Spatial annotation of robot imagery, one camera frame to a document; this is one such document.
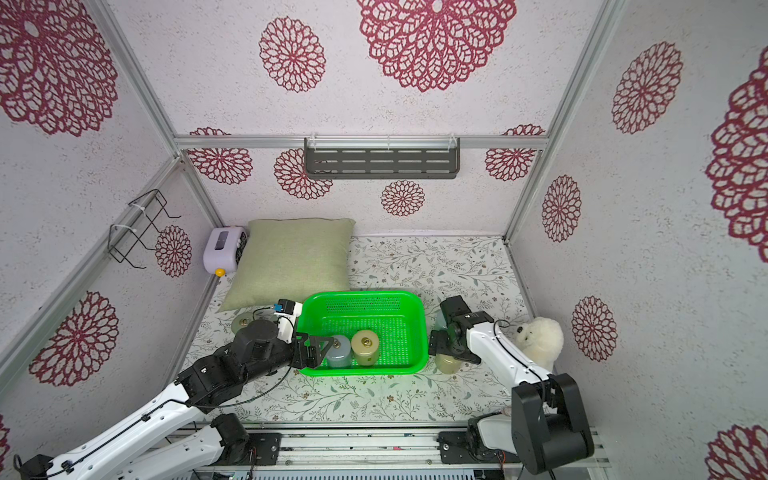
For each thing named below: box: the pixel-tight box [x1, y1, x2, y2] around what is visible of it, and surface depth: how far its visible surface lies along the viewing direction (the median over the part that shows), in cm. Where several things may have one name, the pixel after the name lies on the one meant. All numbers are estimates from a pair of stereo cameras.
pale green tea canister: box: [231, 313, 254, 335], surface depth 89 cm
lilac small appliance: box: [203, 226, 248, 277], surface depth 108 cm
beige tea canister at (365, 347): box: [351, 329, 379, 366], surface depth 85 cm
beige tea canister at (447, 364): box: [435, 353, 462, 374], surface depth 88 cm
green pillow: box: [217, 218, 356, 313], surface depth 99 cm
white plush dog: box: [512, 317, 564, 373], surface depth 74 cm
